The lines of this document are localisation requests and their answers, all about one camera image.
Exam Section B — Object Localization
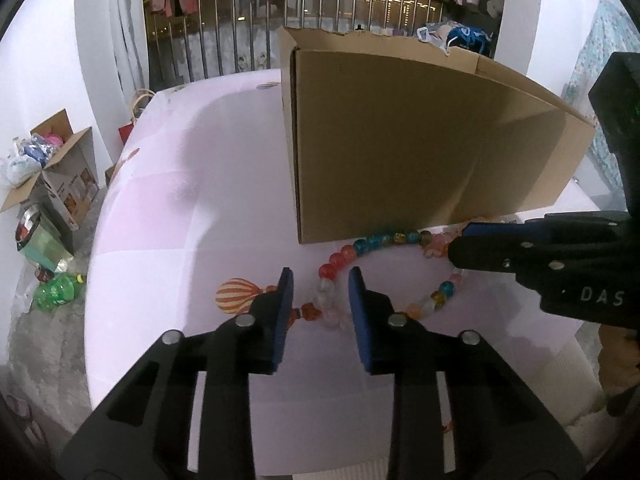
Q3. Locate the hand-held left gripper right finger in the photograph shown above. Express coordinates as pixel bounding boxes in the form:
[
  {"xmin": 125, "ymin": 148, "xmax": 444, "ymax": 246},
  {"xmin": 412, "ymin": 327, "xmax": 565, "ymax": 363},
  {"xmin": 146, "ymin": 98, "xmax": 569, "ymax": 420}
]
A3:
[{"xmin": 347, "ymin": 266, "xmax": 586, "ymax": 480}]

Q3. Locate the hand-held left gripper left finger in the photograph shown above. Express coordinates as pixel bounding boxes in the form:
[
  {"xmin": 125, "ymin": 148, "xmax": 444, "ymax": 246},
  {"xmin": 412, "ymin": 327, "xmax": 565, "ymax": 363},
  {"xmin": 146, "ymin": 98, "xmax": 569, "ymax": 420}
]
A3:
[{"xmin": 55, "ymin": 266, "xmax": 296, "ymax": 480}]

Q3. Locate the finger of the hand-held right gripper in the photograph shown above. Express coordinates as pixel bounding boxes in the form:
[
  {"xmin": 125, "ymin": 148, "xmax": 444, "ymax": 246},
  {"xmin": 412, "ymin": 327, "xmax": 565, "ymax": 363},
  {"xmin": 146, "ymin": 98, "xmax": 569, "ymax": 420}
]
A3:
[
  {"xmin": 446, "ymin": 232, "xmax": 623, "ymax": 291},
  {"xmin": 461, "ymin": 211, "xmax": 632, "ymax": 239}
]

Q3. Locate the multicoloured glass bead bracelet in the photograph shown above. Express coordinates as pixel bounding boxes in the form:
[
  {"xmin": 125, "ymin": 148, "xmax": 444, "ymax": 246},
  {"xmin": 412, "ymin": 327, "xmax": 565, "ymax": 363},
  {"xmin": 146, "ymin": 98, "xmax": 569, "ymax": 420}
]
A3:
[{"xmin": 317, "ymin": 229, "xmax": 466, "ymax": 331}]

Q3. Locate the large brown cardboard box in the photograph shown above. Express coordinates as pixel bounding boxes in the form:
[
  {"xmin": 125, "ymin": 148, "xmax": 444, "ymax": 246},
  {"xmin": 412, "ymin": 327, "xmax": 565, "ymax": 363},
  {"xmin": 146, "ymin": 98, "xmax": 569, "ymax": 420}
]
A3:
[{"xmin": 279, "ymin": 25, "xmax": 597, "ymax": 246}]

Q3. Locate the blue patterned cloth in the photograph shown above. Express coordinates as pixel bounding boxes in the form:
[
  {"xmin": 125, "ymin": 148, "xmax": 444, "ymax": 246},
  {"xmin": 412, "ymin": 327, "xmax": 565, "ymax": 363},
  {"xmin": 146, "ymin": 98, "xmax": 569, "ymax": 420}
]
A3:
[{"xmin": 562, "ymin": 0, "xmax": 640, "ymax": 196}]

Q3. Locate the pink printed tablecloth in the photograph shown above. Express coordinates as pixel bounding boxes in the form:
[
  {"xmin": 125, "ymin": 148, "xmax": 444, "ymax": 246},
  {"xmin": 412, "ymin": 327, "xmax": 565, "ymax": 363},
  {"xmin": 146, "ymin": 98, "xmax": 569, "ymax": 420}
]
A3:
[{"xmin": 85, "ymin": 67, "xmax": 621, "ymax": 478}]

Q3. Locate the green plastic bottle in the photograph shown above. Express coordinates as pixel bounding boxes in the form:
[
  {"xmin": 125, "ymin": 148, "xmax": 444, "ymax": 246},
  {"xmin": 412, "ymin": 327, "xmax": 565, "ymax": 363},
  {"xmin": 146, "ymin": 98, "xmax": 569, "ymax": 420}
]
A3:
[{"xmin": 32, "ymin": 272, "xmax": 87, "ymax": 310}]

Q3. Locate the red paper bag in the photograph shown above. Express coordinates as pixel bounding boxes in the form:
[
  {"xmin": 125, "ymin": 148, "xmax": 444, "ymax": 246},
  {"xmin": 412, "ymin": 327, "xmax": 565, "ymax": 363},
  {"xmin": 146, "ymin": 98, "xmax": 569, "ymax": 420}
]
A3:
[{"xmin": 118, "ymin": 89, "xmax": 157, "ymax": 146}]

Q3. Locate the small open cardboard box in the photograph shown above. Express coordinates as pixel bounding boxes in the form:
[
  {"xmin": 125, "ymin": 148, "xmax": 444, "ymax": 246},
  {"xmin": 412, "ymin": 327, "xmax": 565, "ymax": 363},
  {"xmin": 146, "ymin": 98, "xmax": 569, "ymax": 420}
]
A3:
[{"xmin": 0, "ymin": 109, "xmax": 99, "ymax": 233}]

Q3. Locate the metal balcony railing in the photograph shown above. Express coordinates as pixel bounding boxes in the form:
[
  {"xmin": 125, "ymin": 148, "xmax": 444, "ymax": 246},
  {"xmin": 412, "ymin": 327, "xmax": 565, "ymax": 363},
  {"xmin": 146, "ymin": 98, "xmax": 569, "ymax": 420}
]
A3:
[{"xmin": 145, "ymin": 0, "xmax": 446, "ymax": 86}]

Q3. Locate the blue white plastic bag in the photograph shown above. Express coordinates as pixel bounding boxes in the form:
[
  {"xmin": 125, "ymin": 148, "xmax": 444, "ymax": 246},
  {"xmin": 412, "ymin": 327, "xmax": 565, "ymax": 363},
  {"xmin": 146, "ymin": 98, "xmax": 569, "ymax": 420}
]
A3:
[{"xmin": 4, "ymin": 137, "xmax": 48, "ymax": 186}]

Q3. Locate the white curtain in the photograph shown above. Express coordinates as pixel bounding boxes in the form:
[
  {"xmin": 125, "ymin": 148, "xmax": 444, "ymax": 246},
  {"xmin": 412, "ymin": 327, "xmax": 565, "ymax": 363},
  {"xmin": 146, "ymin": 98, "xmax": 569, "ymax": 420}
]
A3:
[{"xmin": 107, "ymin": 0, "xmax": 151, "ymax": 106}]

